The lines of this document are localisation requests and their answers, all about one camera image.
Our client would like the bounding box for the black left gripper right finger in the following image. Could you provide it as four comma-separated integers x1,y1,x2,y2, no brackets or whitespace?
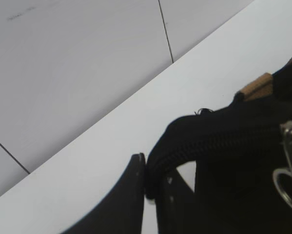
155,169,196,234

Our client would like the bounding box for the tan leather bag strap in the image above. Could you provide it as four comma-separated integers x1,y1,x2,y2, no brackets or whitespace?
235,45,292,102

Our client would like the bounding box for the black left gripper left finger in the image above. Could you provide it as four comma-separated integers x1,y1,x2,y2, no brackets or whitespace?
64,153,145,234

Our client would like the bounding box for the black fabric bag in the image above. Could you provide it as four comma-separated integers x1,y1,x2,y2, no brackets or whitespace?
145,59,292,234

